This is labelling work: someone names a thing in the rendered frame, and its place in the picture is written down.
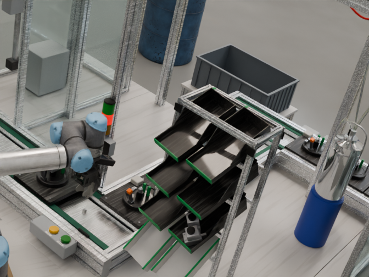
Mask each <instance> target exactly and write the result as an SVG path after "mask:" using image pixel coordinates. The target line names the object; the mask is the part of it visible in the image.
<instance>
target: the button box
mask: <svg viewBox="0 0 369 277"><path fill-rule="evenodd" d="M50 226H57V225H56V224H55V223H53V222H52V221H51V220H50V219H48V218H47V217H46V216H45V215H44V214H42V215H40V216H39V217H37V218H35V219H33V220H31V221H30V230H29V232H30V233H32V234H33V235H35V236H36V237H37V238H38V239H39V240H40V241H42V242H43V243H44V244H45V245H46V246H48V247H49V248H50V249H51V250H52V251H54V252H55V253H56V254H57V255H58V256H60V257H61V258H62V259H65V258H66V257H68V256H70V255H72V254H73V253H75V252H76V247H77V241H76V240H75V239H73V238H72V237H71V236H70V235H69V234H67V233H66V232H65V231H64V230H62V229H61V228H60V227H59V226H57V227H58V228H59V232H58V233H56V234H52V233H50V232H49V227H50ZM63 235H68V236H70V237H71V241H70V242H69V243H62V242H61V240H60V239H61V237H62V236H63Z"/></svg>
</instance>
